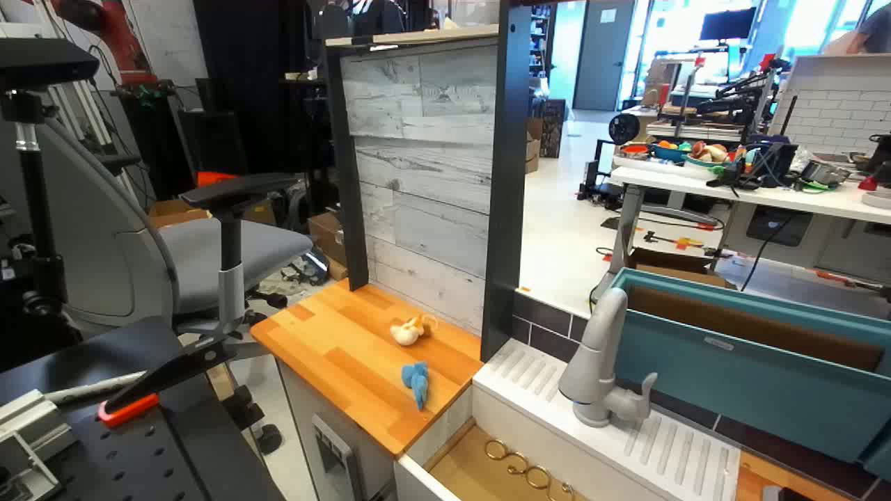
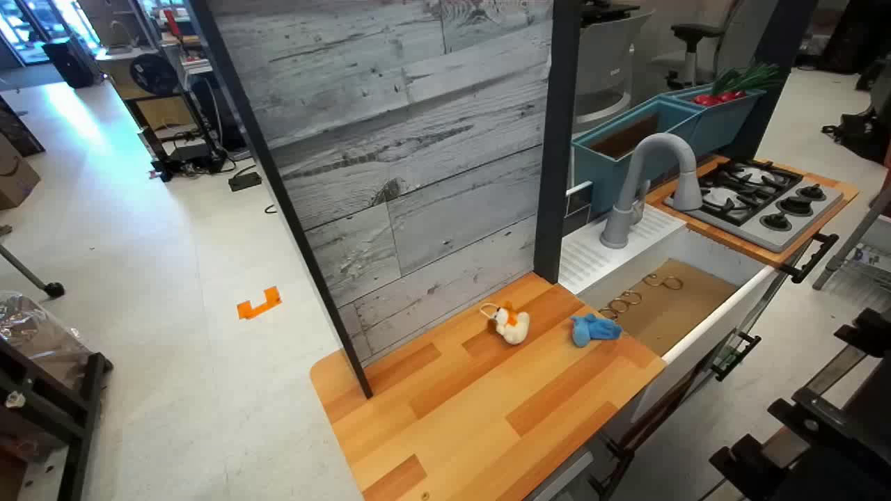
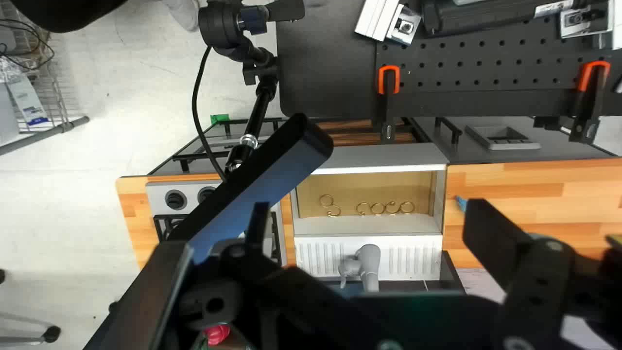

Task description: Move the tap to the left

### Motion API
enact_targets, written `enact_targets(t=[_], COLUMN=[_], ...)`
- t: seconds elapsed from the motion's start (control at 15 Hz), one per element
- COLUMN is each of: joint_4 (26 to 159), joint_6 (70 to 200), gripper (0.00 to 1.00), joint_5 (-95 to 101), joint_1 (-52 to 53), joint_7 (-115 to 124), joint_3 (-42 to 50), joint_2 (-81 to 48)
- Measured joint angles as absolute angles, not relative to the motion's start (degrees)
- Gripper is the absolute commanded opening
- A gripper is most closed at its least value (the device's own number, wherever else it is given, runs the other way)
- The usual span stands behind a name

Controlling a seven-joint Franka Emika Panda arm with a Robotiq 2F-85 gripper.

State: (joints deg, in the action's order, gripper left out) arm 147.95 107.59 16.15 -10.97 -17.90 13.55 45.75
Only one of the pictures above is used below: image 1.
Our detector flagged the narrow black frame post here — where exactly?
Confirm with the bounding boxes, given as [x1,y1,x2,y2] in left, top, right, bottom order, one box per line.
[323,44,374,292]

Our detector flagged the white dish rack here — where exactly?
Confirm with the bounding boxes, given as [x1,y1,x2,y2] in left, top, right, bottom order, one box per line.
[394,338,746,501]

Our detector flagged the aluminium extrusion piece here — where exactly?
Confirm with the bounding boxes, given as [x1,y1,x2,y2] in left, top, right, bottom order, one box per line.
[0,388,79,501]

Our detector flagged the brown cardboard box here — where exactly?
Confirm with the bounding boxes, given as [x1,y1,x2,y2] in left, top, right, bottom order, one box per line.
[306,208,349,282]

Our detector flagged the grey toy tap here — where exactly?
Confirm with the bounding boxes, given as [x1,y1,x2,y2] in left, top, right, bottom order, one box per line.
[558,285,661,431]

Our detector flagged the whitewashed wood back panel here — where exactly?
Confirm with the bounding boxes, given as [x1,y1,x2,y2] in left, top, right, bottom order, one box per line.
[338,39,501,339]

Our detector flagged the black power box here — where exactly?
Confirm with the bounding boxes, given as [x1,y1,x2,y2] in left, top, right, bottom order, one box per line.
[746,203,813,247]

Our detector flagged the dark computer monitor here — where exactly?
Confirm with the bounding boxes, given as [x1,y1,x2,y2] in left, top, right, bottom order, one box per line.
[700,5,761,44]

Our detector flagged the teal plastic bin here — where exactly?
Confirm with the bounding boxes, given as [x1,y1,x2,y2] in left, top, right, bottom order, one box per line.
[607,265,891,481]

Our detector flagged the black camera stand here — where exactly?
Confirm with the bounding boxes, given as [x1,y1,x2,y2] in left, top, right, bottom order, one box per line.
[0,36,103,364]

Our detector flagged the grey door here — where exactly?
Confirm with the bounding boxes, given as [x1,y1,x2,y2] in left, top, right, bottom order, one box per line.
[570,0,637,115]

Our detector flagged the black clamp orange handle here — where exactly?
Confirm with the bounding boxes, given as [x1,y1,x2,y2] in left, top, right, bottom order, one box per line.
[94,335,267,431]

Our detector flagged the wooden butcher block counter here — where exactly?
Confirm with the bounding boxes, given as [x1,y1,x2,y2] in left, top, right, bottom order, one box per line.
[247,278,484,459]

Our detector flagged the white toy kitchen cabinet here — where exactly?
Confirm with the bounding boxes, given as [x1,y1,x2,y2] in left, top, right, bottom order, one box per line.
[277,360,476,501]

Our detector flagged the grey office chair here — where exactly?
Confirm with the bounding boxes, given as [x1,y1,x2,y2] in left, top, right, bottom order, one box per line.
[0,121,317,456]

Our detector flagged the white brick pattern panel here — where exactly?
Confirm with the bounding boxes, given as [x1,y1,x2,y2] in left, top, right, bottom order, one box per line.
[765,54,891,162]

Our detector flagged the black perforated breadboard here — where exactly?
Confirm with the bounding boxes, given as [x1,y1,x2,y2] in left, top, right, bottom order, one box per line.
[0,317,288,501]

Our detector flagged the blue toy figure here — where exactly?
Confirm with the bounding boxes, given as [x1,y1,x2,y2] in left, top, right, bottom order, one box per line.
[398,360,434,416]

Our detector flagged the wooden shelf board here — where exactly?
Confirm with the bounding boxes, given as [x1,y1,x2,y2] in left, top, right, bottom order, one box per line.
[323,26,501,51]

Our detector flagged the cream toy figure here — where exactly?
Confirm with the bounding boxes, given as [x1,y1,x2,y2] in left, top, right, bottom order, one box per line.
[387,314,434,352]

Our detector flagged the white cluttered desk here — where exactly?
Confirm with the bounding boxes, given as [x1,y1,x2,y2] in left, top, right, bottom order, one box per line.
[607,155,891,282]

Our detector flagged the small orange wooden counter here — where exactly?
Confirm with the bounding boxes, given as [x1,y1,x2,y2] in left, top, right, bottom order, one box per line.
[735,448,858,501]

